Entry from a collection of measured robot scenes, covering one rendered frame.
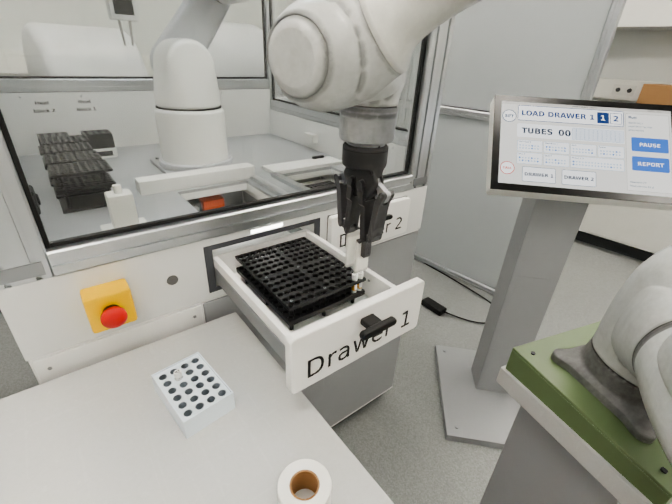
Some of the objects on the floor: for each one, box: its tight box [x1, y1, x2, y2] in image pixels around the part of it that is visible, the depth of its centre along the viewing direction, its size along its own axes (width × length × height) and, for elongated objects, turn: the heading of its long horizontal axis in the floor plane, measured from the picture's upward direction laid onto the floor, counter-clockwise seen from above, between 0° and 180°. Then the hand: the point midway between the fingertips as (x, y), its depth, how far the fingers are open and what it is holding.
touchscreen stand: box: [435, 198, 589, 449], centre depth 136 cm, size 50×45×102 cm
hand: (357, 252), depth 69 cm, fingers closed
